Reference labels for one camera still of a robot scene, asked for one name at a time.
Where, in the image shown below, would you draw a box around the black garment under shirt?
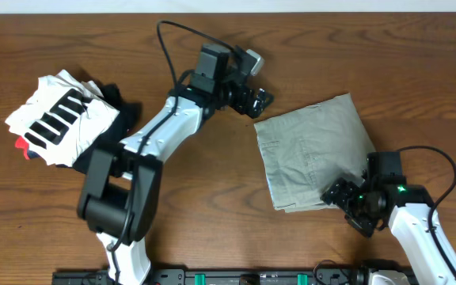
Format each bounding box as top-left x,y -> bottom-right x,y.
71,83 -> 143,174

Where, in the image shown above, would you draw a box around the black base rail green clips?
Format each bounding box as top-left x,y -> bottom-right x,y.
51,259 -> 419,285

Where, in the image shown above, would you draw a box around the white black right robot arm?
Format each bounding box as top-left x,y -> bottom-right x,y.
321,146 -> 456,284

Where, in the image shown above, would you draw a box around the khaki green shorts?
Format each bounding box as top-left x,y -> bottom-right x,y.
254,93 -> 375,213

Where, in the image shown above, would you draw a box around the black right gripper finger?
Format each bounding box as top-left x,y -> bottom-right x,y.
321,177 -> 355,206
337,192 -> 365,217

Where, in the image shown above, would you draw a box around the white shirt with black stripes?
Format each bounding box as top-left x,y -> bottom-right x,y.
5,70 -> 120,167

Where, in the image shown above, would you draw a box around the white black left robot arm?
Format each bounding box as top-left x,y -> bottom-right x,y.
77,44 -> 273,284

